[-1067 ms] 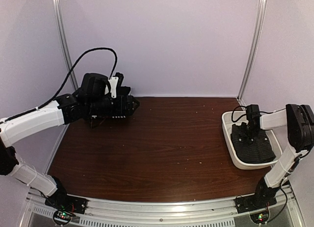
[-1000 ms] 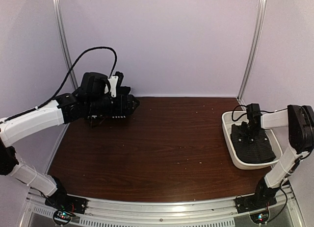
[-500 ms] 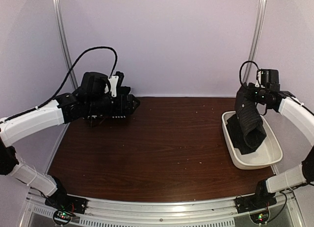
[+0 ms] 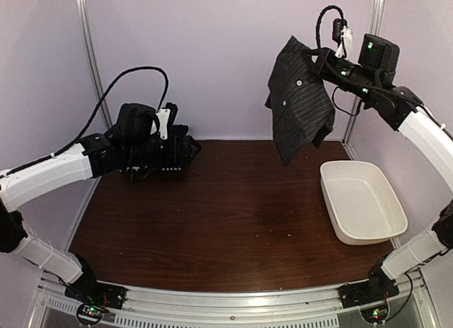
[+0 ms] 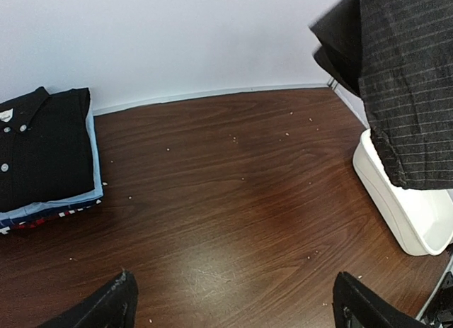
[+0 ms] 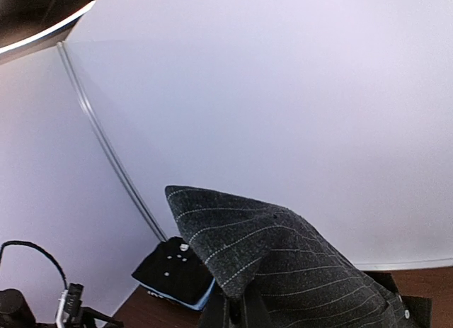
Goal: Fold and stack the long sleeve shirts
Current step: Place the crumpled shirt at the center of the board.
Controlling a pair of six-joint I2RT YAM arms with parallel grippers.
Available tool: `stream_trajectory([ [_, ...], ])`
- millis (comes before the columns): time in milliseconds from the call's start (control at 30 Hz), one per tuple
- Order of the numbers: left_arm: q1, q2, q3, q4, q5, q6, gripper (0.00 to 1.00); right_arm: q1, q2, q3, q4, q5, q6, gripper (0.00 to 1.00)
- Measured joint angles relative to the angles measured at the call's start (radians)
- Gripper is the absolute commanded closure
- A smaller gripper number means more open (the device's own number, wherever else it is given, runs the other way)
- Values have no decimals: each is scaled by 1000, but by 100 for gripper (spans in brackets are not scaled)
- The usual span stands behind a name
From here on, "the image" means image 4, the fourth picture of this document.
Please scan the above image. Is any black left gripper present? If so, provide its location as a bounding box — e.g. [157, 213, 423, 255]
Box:
[125, 135, 201, 166]

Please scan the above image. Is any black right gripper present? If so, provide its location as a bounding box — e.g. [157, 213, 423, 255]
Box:
[302, 46, 379, 101]

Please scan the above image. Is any dark pinstriped long sleeve shirt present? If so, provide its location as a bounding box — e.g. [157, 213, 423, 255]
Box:
[265, 36, 336, 166]

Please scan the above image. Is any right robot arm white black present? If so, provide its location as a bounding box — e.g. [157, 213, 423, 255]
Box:
[304, 34, 452, 301]

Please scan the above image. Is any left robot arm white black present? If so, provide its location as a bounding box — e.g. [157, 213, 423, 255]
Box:
[1, 103, 201, 302]

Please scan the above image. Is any white plastic basin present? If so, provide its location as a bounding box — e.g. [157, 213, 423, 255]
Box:
[320, 160, 408, 246]

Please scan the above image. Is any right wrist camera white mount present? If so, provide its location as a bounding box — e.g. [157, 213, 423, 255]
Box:
[332, 18, 353, 59]

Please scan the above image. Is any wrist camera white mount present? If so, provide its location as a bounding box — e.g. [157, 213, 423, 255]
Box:
[332, 18, 353, 59]
[150, 102, 178, 140]

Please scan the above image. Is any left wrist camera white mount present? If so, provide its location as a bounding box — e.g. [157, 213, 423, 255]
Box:
[150, 102, 178, 140]

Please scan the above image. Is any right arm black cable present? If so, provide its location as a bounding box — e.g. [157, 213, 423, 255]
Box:
[314, 5, 346, 51]

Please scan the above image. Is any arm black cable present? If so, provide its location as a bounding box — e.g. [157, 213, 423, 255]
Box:
[314, 5, 346, 51]
[0, 66, 170, 180]

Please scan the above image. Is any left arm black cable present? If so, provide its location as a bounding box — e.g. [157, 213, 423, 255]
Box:
[0, 66, 170, 180]

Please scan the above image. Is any right aluminium corner post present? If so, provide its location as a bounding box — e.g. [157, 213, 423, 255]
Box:
[341, 0, 386, 147]

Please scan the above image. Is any aluminium corner post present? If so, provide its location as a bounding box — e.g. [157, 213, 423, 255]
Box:
[73, 0, 114, 130]
[341, 0, 386, 147]

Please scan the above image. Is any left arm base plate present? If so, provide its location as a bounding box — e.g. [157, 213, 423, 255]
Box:
[60, 281, 127, 310]

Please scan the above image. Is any left aluminium corner post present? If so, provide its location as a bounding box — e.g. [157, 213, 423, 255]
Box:
[73, 0, 114, 130]

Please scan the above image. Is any aluminium front rail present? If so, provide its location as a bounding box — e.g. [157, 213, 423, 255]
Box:
[25, 271, 441, 327]

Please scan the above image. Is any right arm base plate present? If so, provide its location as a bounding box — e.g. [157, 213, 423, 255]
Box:
[338, 278, 399, 308]

